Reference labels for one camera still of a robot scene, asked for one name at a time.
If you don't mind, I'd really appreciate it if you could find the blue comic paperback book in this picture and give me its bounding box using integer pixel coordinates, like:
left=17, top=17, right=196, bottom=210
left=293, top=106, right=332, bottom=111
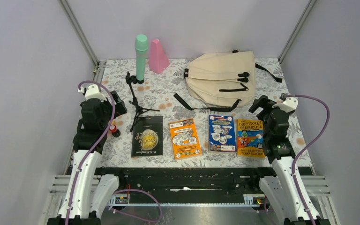
left=208, top=115, right=236, bottom=153

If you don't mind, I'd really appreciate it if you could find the beige canvas backpack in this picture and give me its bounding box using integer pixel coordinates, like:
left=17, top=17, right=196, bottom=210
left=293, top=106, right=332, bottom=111
left=184, top=50, right=282, bottom=112

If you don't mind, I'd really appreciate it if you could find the pink plastic cone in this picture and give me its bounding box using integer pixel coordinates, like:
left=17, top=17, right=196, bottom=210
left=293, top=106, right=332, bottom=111
left=149, top=38, right=170, bottom=74

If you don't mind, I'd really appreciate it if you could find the yellow treehouse paperback book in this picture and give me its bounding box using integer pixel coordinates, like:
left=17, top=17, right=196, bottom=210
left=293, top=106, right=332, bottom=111
left=236, top=119, right=265, bottom=158

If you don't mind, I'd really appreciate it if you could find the mint green microphone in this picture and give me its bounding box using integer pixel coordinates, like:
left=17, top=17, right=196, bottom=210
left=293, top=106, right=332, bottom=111
left=135, top=34, right=149, bottom=83

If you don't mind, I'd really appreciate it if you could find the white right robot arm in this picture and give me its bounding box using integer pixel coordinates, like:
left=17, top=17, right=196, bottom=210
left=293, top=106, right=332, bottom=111
left=249, top=93, right=330, bottom=225

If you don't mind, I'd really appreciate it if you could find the orange comic paperback book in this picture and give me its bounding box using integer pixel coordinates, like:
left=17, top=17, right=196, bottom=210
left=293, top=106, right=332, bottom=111
left=169, top=118, right=203, bottom=160

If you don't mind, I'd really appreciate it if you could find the black moon paperback book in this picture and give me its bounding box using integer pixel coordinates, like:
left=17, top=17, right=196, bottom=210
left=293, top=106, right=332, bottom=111
left=131, top=116, right=163, bottom=158

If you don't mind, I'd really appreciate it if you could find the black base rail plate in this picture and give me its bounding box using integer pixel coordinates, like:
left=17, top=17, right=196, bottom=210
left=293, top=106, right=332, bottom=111
left=94, top=167, right=276, bottom=204

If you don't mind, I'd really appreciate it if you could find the black mini tripod stand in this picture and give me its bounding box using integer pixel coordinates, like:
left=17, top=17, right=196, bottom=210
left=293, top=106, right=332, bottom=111
left=125, top=71, right=160, bottom=132

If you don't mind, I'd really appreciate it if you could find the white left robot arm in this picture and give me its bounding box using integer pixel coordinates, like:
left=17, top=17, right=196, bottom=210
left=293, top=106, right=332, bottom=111
left=47, top=91, right=127, bottom=225

